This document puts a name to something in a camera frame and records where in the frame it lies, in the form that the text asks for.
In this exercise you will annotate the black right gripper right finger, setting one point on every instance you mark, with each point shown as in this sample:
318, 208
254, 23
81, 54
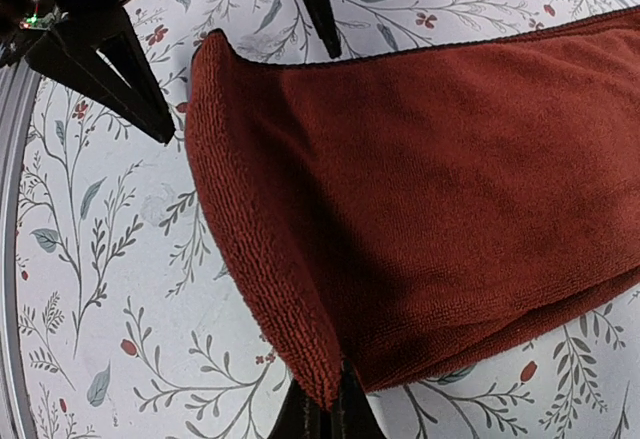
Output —
351, 413

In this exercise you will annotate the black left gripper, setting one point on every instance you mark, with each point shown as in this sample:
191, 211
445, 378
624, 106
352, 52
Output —
96, 54

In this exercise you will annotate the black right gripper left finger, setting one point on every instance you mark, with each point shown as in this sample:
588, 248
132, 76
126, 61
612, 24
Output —
300, 417

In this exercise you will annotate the dark red towel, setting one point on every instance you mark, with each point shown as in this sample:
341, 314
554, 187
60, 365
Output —
413, 213

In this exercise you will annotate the front aluminium rail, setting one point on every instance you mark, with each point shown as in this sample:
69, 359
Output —
19, 85

